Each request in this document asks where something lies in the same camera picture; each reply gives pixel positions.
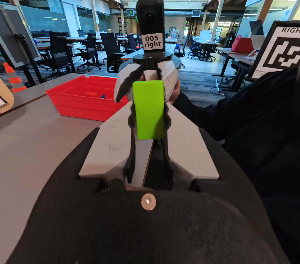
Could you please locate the red plastic bin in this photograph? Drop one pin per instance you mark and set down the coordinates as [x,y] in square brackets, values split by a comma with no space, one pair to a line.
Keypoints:
[77,109]

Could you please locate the white poster board wooden frame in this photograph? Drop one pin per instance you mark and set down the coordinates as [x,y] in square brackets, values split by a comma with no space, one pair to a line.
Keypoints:
[4,95]

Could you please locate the wooden office desk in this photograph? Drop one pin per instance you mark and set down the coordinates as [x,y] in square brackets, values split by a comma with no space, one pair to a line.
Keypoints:
[44,45]
[225,50]

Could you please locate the white open box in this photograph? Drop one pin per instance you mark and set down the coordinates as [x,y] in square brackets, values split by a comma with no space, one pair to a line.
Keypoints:
[257,41]

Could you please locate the orange traffic cone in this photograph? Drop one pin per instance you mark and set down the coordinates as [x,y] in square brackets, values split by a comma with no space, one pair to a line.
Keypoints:
[14,80]

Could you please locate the black and white marker board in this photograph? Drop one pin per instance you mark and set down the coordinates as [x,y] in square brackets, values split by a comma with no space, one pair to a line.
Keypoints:
[281,53]

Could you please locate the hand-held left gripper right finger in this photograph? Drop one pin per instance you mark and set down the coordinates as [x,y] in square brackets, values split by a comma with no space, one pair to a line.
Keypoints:
[189,149]

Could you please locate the person's right forearm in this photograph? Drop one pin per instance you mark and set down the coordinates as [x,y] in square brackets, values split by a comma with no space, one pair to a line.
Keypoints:
[222,114]

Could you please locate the black office chair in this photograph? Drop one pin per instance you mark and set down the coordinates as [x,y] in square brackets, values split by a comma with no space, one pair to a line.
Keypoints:
[90,44]
[110,44]
[59,46]

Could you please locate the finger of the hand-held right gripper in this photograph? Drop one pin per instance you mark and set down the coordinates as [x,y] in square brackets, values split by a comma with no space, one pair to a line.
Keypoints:
[121,76]
[170,74]

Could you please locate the grey acoustic panel on stand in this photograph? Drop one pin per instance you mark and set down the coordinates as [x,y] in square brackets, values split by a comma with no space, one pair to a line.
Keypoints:
[14,34]

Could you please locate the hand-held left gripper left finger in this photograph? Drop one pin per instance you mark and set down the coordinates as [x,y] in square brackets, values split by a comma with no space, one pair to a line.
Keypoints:
[107,149]

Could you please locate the grey top office desk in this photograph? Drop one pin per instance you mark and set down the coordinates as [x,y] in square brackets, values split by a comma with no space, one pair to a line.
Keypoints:
[131,54]

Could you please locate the person's right hand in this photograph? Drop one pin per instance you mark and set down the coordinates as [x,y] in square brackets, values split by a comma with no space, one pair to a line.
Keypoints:
[176,92]

